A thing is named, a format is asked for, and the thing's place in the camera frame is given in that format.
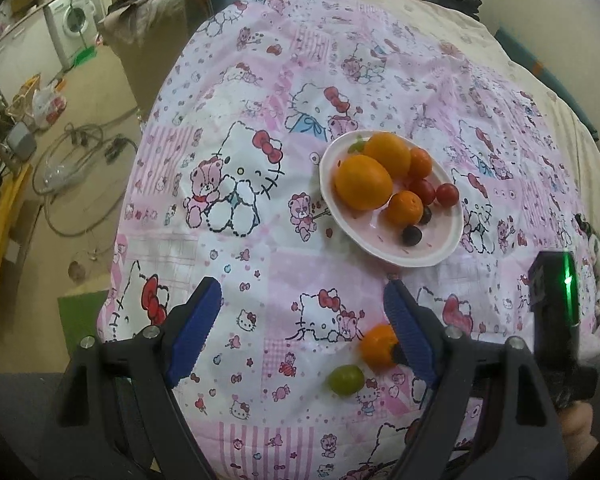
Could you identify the green floor mat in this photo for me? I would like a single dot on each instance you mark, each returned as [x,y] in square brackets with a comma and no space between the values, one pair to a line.
[78,316]

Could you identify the dark purple grape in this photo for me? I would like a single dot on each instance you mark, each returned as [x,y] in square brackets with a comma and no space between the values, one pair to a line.
[411,236]

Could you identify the small mandarin orange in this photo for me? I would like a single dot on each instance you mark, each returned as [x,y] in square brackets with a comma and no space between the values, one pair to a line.
[404,209]

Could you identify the red cherry tomato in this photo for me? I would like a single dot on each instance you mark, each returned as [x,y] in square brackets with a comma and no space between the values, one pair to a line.
[447,195]
[424,190]

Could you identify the plastic bag on floor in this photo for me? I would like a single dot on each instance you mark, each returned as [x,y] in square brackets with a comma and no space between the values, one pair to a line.
[47,105]

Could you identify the pink Hello Kitty blanket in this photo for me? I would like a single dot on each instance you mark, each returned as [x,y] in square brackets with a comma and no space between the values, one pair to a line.
[226,183]

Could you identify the pink strawberry plate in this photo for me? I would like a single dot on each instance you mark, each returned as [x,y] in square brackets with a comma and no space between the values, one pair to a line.
[370,230]

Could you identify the person's right hand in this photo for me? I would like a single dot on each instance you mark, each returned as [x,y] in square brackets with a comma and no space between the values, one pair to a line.
[576,423]

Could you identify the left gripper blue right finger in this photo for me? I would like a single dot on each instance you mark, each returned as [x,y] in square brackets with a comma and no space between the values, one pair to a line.
[413,348]

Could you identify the green grape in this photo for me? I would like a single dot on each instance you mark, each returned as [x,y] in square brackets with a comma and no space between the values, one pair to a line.
[346,380]

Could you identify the white washing machine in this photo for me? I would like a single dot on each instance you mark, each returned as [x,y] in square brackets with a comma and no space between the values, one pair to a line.
[72,27]

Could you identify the large orange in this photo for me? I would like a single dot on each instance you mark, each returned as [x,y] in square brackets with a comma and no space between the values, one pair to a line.
[361,183]
[391,151]

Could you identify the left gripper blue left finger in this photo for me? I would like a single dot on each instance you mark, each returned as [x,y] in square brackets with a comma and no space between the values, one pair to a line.
[188,327]

